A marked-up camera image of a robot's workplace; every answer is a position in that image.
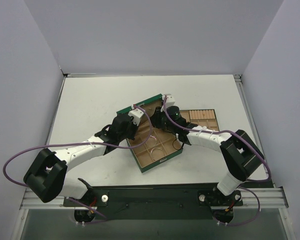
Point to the green jewelry box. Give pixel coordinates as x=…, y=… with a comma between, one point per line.
x=141, y=154

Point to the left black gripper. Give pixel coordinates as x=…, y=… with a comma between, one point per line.
x=132, y=128

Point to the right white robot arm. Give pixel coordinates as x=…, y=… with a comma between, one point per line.
x=241, y=155

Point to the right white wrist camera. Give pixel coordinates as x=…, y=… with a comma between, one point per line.
x=168, y=100

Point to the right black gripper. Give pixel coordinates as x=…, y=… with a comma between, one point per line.
x=157, y=117

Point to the green tray with compartments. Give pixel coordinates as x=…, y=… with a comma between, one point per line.
x=201, y=117

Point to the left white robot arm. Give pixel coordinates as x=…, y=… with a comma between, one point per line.
x=46, y=176

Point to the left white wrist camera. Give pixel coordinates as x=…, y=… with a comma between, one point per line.
x=136, y=113

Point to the silver pearl bangle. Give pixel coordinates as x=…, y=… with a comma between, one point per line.
x=157, y=153
x=152, y=141

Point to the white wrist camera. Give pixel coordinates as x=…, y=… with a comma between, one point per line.
x=136, y=113
x=168, y=100

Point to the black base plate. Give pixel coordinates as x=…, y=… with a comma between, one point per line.
x=194, y=201

